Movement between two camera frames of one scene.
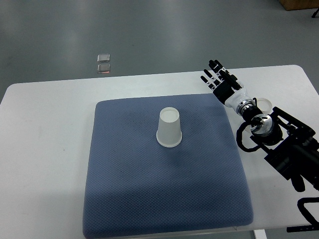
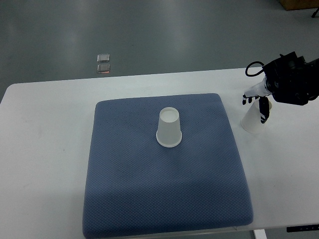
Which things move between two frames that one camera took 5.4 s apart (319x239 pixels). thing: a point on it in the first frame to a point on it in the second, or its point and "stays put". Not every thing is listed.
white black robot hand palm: [230, 92] to [260, 89]
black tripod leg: [315, 13] stays put
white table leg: [259, 234] stays put
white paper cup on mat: [169, 134] stays put
